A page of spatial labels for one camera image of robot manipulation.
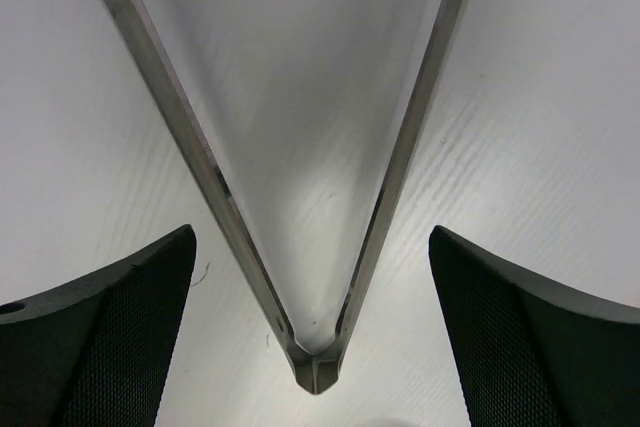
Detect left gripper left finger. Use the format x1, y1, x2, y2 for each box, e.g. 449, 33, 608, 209
1, 225, 197, 426

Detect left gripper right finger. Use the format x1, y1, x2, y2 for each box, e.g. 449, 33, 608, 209
429, 226, 639, 426

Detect metal tweezers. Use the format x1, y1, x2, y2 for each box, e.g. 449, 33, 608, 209
102, 0, 466, 395

